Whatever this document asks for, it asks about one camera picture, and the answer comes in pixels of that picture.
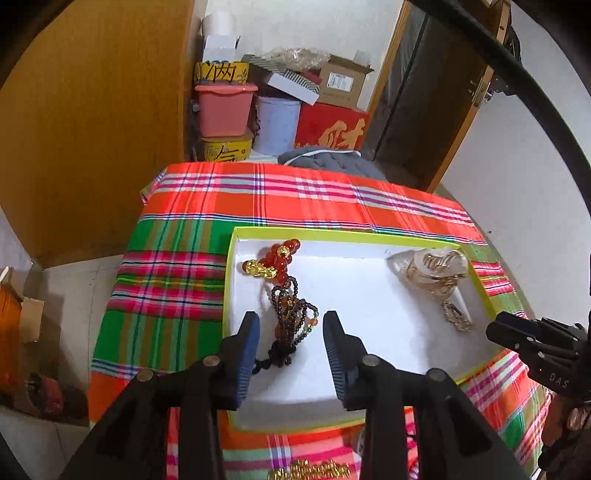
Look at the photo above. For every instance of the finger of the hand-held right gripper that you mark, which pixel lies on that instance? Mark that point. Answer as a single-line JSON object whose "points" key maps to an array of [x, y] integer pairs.
{"points": [[505, 337], [519, 324]]}

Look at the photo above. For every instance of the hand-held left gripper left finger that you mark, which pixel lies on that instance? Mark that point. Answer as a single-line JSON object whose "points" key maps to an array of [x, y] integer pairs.
{"points": [[247, 364]]}

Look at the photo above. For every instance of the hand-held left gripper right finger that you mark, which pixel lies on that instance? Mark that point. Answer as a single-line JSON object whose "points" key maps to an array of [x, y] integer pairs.
{"points": [[333, 364]]}

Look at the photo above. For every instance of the white tray with yellow-green rim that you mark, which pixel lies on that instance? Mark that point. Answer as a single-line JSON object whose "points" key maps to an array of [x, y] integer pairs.
{"points": [[369, 300]]}

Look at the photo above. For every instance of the clear bag of gold jewelry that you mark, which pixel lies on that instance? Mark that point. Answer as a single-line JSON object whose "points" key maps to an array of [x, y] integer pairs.
{"points": [[431, 267]]}

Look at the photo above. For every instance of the person's right hand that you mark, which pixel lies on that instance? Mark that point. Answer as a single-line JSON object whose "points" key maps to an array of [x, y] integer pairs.
{"points": [[578, 417]]}

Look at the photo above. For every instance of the plaid tablecloth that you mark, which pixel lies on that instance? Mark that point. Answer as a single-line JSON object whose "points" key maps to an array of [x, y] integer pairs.
{"points": [[184, 277]]}

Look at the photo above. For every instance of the dark red bag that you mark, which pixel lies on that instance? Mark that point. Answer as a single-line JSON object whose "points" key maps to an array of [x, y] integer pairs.
{"points": [[53, 397]]}

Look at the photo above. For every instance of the grey cushion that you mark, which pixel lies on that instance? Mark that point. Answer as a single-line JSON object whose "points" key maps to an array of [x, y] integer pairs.
{"points": [[332, 161]]}

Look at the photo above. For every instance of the yellow round tin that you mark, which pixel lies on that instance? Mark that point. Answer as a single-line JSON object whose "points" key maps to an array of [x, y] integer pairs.
{"points": [[226, 148], [220, 71]]}

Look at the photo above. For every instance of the wooden door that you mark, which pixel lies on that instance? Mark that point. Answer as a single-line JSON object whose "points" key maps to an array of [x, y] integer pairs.
{"points": [[457, 106]]}

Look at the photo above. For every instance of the red gift box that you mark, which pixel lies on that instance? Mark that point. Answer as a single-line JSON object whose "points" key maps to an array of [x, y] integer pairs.
{"points": [[330, 127]]}

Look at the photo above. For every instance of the orange box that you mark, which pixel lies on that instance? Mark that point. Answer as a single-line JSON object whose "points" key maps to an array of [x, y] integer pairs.
{"points": [[9, 332]]}

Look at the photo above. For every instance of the lavender plastic bucket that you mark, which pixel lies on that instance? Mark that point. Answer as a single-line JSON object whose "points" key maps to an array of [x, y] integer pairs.
{"points": [[277, 124]]}

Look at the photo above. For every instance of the pink plastic bin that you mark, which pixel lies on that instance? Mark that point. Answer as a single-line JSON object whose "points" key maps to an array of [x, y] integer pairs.
{"points": [[224, 108]]}

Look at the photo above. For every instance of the wooden wardrobe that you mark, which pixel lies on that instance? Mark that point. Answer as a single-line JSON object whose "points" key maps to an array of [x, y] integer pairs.
{"points": [[92, 138]]}

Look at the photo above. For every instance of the brown cardboard box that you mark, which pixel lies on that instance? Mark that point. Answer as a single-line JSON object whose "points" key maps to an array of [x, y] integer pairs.
{"points": [[341, 83]]}

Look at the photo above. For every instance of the striped gift box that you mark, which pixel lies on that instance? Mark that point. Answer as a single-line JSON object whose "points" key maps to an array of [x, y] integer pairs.
{"points": [[293, 85]]}

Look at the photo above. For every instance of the crumpled plastic bag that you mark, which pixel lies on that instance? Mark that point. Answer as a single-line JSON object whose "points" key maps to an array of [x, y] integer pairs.
{"points": [[295, 56]]}

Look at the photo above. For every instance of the open white carton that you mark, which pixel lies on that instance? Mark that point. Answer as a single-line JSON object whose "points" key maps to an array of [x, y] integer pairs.
{"points": [[220, 46]]}

